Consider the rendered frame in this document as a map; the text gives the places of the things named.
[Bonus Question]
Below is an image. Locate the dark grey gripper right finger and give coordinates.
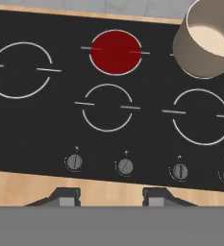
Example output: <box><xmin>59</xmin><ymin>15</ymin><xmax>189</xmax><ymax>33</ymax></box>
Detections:
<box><xmin>142</xmin><ymin>186</ymin><xmax>199</xmax><ymax>208</ymax></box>

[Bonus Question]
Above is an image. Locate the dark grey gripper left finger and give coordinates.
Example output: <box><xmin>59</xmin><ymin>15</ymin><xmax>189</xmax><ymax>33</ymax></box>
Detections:
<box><xmin>24</xmin><ymin>186</ymin><xmax>82</xmax><ymax>208</ymax></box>

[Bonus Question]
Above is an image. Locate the black glass hob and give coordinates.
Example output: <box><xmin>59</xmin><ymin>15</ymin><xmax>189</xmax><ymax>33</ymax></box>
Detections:
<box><xmin>0</xmin><ymin>9</ymin><xmax>224</xmax><ymax>194</ymax></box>

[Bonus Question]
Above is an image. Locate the beige cooking pot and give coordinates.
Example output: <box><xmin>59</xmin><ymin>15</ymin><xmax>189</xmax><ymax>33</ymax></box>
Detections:
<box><xmin>172</xmin><ymin>0</ymin><xmax>224</xmax><ymax>80</ymax></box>

